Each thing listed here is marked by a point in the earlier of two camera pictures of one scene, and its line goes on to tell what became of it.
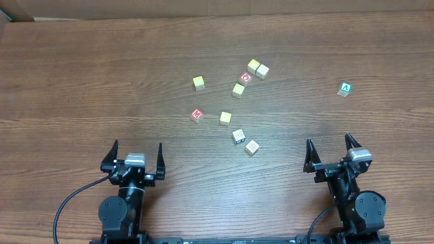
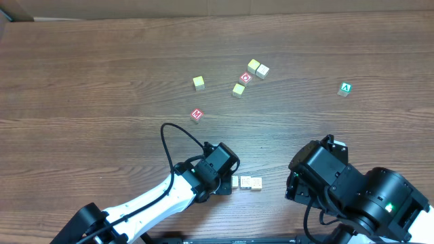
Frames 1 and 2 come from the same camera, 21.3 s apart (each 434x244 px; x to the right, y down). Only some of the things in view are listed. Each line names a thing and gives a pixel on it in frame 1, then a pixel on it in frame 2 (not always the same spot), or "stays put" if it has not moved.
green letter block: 345,89 stays put
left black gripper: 152,177 -> 228,186
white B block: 251,148 -> 256,184
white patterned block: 239,136 -> 245,182
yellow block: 199,83 stays put
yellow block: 238,90 stays put
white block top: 262,72 stays put
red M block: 196,115 stays put
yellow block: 225,116 -> 234,181
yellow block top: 253,66 stays put
